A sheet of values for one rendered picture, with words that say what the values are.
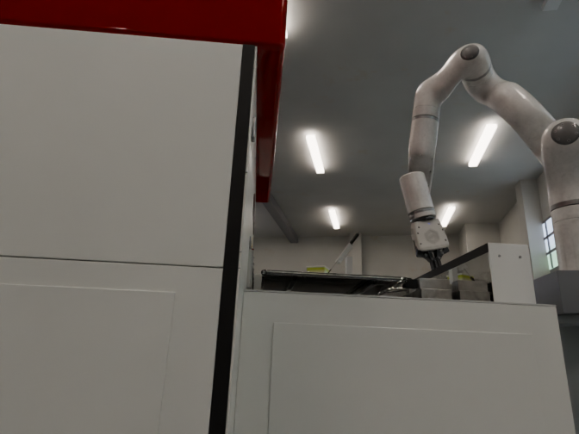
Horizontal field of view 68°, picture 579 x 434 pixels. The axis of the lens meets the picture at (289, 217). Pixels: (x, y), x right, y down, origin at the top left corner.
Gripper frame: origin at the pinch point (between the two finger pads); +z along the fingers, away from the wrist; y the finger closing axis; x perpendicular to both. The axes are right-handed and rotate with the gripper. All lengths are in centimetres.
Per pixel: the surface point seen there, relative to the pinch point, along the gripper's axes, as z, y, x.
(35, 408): 19, -89, -67
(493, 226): -169, 506, 756
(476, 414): 34, -22, -46
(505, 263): 6.9, -2.9, -40.1
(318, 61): -275, 52, 258
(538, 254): -63, 415, 518
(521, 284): 12.0, -0.9, -40.0
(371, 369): 23, -39, -46
